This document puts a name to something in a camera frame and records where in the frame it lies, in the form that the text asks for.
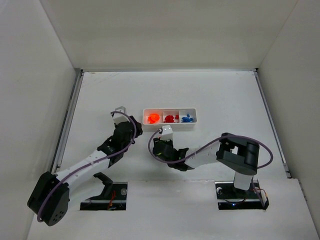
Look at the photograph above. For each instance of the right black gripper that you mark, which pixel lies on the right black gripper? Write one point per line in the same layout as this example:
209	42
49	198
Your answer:
158	146

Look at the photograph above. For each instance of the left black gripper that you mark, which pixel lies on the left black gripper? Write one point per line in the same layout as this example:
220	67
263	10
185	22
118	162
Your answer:
133	126

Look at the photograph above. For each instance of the orange round lego piece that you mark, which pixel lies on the orange round lego piece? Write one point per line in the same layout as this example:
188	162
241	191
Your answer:
153	118

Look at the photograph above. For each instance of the red round lego piece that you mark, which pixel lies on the red round lego piece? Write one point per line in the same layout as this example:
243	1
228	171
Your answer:
171	118

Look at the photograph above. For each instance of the blue arch lego piece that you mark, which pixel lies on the blue arch lego piece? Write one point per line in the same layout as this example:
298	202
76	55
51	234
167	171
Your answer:
187	119

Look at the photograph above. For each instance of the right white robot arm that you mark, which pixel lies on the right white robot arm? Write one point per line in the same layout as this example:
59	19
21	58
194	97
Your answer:
237	153

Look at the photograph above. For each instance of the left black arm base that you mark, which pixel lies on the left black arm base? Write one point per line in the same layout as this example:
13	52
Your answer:
113	196

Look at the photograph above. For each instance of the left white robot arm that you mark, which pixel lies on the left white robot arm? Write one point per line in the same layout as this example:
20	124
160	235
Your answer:
50	197

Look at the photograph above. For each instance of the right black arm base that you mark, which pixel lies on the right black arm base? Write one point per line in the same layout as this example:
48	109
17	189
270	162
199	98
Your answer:
231	198

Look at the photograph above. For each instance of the white three-compartment tray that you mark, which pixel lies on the white three-compartment tray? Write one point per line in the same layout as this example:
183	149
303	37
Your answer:
180	119

